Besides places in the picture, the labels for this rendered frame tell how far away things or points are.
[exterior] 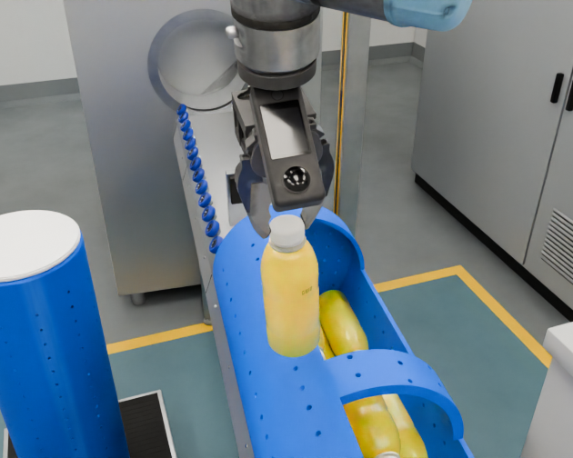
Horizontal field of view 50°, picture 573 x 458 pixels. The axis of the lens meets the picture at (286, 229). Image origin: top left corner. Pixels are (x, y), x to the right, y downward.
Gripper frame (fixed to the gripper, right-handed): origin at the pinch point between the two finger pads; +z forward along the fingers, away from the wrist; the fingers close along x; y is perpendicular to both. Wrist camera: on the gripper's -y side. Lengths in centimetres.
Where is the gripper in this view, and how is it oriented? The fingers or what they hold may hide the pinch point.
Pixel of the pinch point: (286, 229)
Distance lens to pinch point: 67.7
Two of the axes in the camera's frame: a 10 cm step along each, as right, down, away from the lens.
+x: -9.6, 2.1, -1.9
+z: 0.1, 7.0, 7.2
